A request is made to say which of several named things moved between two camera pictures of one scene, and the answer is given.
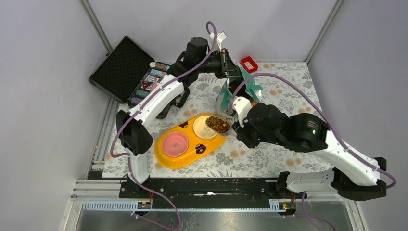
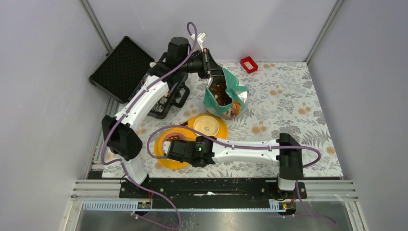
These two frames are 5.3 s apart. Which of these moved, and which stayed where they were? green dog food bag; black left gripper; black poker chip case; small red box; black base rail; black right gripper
Moved: black right gripper; black left gripper; green dog food bag
Stayed: black base rail; black poker chip case; small red box
